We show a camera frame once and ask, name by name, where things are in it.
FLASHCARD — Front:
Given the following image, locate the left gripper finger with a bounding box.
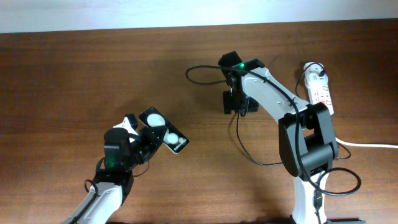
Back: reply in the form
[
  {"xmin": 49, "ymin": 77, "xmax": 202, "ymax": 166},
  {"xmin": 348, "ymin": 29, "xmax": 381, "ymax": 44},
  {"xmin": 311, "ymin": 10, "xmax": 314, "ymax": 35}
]
[
  {"xmin": 149, "ymin": 126, "xmax": 168, "ymax": 146},
  {"xmin": 125, "ymin": 113, "xmax": 138, "ymax": 128}
]

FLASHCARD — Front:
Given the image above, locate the black charger cable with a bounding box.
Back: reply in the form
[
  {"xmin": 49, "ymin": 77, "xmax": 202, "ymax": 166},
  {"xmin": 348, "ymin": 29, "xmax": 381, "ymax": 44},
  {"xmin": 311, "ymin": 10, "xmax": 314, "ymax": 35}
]
[{"xmin": 234, "ymin": 61, "xmax": 352, "ymax": 167}]

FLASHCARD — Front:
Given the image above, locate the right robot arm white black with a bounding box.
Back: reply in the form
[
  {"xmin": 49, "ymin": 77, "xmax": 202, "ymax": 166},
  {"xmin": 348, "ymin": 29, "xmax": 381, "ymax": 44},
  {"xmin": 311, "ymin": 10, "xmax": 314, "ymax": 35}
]
[{"xmin": 218, "ymin": 52, "xmax": 338, "ymax": 223}]

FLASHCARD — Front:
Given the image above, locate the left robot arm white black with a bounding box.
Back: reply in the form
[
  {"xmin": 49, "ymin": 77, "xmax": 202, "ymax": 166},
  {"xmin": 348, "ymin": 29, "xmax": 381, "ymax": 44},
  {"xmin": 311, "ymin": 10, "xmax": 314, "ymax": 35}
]
[{"xmin": 64, "ymin": 113, "xmax": 167, "ymax": 223}]

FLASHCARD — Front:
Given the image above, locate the white charger adapter plug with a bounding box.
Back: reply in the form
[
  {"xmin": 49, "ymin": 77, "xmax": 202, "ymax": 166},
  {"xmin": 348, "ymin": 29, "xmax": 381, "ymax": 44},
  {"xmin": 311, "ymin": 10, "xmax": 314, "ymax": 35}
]
[{"xmin": 305, "ymin": 73, "xmax": 328, "ymax": 89}]

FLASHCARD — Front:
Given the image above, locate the white power strip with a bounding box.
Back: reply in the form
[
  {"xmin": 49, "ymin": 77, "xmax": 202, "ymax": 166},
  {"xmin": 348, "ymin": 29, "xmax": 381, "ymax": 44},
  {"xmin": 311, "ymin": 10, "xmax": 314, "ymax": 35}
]
[{"xmin": 303, "ymin": 61, "xmax": 335, "ymax": 116}]

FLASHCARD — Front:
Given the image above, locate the white power strip cord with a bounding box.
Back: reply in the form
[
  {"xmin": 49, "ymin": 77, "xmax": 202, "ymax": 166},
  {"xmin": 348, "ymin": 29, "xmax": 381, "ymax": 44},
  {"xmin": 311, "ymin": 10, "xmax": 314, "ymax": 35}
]
[{"xmin": 335, "ymin": 137, "xmax": 398, "ymax": 149}]

